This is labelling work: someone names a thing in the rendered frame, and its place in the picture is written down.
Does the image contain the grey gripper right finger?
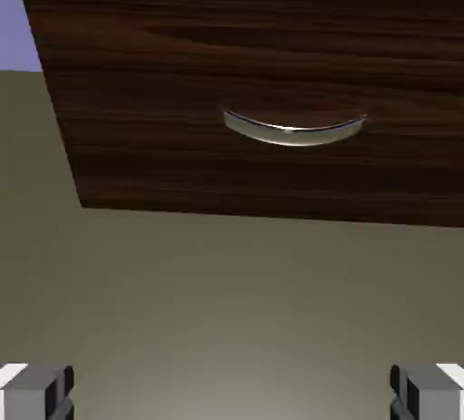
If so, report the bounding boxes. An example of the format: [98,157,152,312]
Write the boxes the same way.
[389,362,464,420]

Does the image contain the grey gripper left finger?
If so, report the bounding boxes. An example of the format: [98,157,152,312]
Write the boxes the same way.
[0,362,76,420]

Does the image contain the dark wood drawer front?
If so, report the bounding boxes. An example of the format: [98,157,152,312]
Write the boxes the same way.
[9,0,464,229]

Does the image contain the curved silver drawer handle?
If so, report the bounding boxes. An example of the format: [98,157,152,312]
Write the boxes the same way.
[222,109,369,148]

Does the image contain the dark wood cabinet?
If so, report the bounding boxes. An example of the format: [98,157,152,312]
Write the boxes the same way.
[9,0,464,229]

